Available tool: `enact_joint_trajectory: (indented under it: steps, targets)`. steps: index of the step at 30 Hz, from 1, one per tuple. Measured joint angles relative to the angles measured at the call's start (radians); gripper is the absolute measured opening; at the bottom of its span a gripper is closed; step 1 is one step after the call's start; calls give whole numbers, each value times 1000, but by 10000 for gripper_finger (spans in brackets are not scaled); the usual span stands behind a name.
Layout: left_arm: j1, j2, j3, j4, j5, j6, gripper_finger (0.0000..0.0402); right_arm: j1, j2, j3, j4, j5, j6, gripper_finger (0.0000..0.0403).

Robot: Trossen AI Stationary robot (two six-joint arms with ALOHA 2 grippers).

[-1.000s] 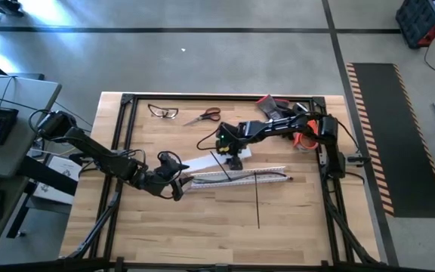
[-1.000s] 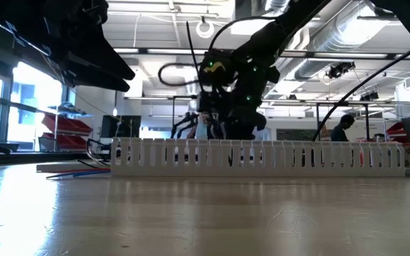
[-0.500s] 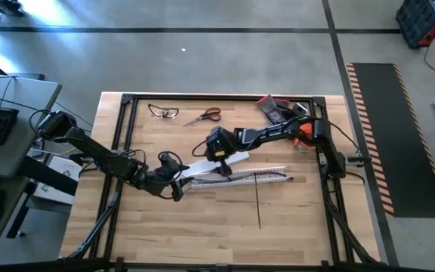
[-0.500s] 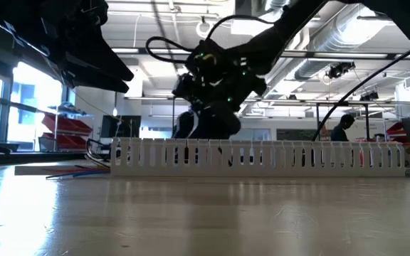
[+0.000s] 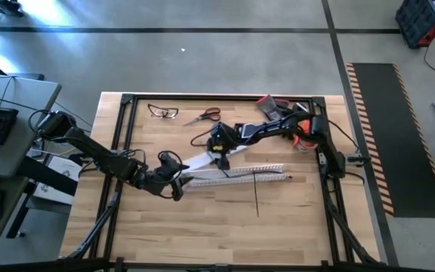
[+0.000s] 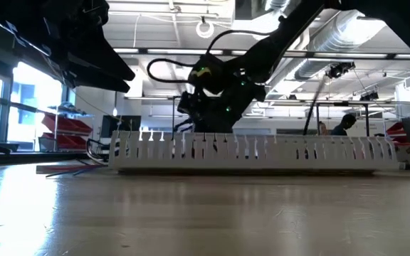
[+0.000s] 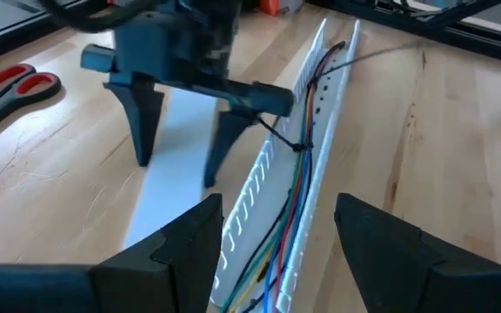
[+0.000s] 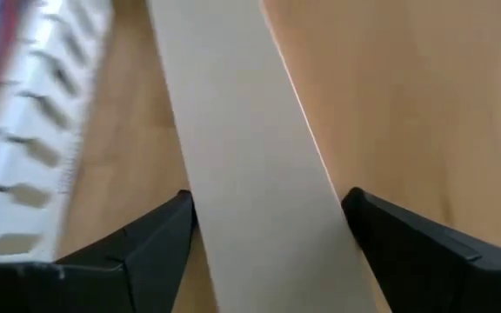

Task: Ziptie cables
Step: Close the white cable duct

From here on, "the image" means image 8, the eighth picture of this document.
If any white slotted wire duct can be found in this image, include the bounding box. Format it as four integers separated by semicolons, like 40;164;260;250
0;0;115;265

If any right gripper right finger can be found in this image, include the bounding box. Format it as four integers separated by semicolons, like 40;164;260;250
340;186;501;313

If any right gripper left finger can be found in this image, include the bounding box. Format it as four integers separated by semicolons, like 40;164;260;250
0;189;198;313

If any white plastic strip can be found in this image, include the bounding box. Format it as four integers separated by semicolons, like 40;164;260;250
144;0;381;313

